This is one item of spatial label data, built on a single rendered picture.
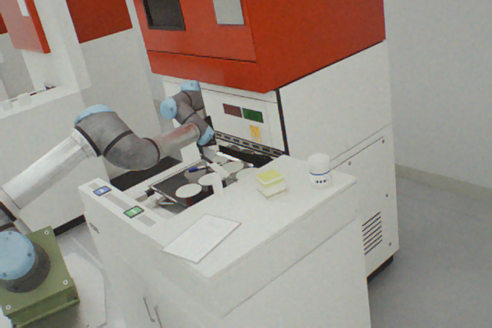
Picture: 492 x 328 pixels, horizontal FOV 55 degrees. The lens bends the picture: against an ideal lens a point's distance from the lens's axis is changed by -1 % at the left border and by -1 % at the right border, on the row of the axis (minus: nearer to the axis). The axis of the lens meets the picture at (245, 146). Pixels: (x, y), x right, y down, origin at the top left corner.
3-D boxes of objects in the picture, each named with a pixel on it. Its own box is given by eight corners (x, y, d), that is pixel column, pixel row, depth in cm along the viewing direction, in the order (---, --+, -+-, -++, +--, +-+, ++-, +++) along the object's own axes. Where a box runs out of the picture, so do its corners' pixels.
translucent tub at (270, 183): (276, 185, 162) (273, 167, 159) (287, 193, 156) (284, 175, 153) (257, 193, 160) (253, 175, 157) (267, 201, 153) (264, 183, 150)
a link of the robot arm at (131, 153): (142, 166, 136) (222, 127, 179) (117, 138, 138) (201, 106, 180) (124, 190, 142) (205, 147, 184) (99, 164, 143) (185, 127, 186)
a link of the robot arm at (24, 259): (11, 293, 130) (0, 286, 118) (-19, 256, 132) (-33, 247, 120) (48, 263, 135) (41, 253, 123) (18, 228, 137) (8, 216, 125)
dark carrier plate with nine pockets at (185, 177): (218, 153, 212) (218, 151, 212) (271, 172, 187) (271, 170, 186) (152, 187, 193) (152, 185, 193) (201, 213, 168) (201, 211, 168)
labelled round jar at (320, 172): (320, 176, 162) (317, 150, 158) (337, 181, 157) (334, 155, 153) (306, 185, 158) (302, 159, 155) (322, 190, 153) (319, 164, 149)
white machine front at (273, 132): (182, 143, 250) (164, 69, 234) (294, 183, 190) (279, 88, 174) (177, 145, 249) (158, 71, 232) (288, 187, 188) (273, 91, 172)
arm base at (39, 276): (14, 303, 138) (7, 300, 129) (-15, 263, 140) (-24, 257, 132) (60, 270, 145) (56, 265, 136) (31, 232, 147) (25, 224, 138)
